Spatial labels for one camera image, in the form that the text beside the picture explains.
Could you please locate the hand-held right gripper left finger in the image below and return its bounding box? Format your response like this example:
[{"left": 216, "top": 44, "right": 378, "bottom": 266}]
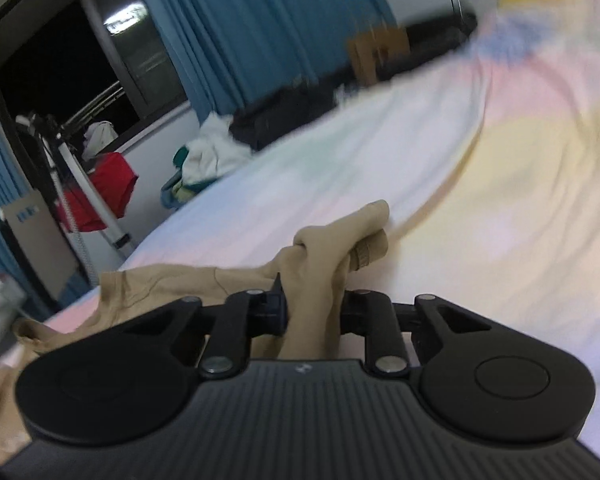
[{"left": 124, "top": 272, "right": 288, "bottom": 378}]

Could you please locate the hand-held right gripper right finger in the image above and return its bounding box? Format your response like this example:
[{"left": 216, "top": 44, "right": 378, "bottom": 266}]
[{"left": 338, "top": 288, "right": 493, "bottom": 376}]

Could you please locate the beige garment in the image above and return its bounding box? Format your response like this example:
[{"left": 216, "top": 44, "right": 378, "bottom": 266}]
[{"left": 0, "top": 200, "right": 392, "bottom": 467}]

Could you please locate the metal clothes rack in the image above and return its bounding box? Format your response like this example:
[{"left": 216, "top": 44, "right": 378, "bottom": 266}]
[{"left": 15, "top": 82, "right": 136, "bottom": 281}]

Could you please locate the pile of white clothes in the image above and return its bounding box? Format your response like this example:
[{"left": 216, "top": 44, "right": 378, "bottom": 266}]
[{"left": 160, "top": 114, "right": 255, "bottom": 210}]

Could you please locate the grey flat board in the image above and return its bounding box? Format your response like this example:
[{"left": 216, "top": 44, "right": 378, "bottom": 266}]
[{"left": 0, "top": 189, "right": 81, "bottom": 303}]

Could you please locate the blue curtain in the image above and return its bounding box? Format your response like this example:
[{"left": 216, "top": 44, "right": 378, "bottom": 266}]
[
  {"left": 125, "top": 0, "right": 400, "bottom": 127},
  {"left": 0, "top": 92, "right": 56, "bottom": 322}
]

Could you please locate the red cloth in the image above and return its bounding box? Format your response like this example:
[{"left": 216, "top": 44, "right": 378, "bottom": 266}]
[{"left": 55, "top": 152, "right": 140, "bottom": 233}]

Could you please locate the pastel patterned bed blanket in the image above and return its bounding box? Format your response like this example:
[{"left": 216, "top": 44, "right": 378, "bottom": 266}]
[{"left": 45, "top": 0, "right": 600, "bottom": 463}]

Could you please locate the white cloth on rack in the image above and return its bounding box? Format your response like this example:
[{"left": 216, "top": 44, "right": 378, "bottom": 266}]
[{"left": 81, "top": 121, "right": 119, "bottom": 162}]

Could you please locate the dark window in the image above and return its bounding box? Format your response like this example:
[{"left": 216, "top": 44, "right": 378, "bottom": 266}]
[{"left": 0, "top": 0, "right": 191, "bottom": 171}]

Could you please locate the brown cardboard box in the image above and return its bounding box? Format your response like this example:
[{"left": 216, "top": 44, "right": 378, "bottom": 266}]
[{"left": 347, "top": 25, "right": 412, "bottom": 86}]

